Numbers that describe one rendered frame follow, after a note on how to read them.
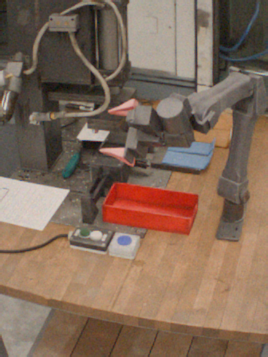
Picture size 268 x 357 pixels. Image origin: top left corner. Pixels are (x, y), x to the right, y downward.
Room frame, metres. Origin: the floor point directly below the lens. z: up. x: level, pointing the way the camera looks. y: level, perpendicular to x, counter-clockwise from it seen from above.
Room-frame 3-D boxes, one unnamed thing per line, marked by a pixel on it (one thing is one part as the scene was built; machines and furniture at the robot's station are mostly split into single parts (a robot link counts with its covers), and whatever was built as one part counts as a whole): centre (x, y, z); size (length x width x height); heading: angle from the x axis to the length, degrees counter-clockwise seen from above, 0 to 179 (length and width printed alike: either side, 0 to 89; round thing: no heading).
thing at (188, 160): (1.65, -0.17, 0.93); 0.15 x 0.07 x 0.03; 72
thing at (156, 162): (1.70, -0.16, 0.91); 0.17 x 0.16 x 0.02; 163
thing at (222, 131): (1.85, -0.22, 0.93); 0.25 x 0.13 x 0.08; 73
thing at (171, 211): (1.40, -0.05, 0.93); 0.25 x 0.12 x 0.06; 73
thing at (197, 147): (1.73, -0.19, 0.93); 0.15 x 0.07 x 0.03; 76
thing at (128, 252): (1.25, 0.03, 0.90); 0.07 x 0.07 x 0.06; 73
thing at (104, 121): (1.64, 0.13, 1.22); 0.26 x 0.18 x 0.30; 73
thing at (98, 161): (1.63, 0.05, 0.98); 0.20 x 0.10 x 0.01; 163
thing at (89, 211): (1.40, 0.13, 0.95); 0.06 x 0.03 x 0.09; 163
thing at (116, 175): (1.63, 0.05, 0.94); 0.20 x 0.10 x 0.07; 163
